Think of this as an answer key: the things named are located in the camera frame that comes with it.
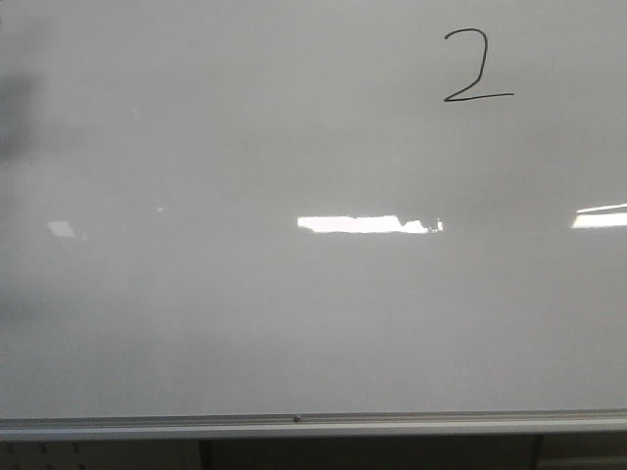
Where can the white whiteboard with aluminium frame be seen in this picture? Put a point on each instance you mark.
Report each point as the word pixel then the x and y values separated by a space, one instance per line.
pixel 229 219

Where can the dark table under whiteboard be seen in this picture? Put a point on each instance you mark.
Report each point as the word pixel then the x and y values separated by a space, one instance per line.
pixel 552 451

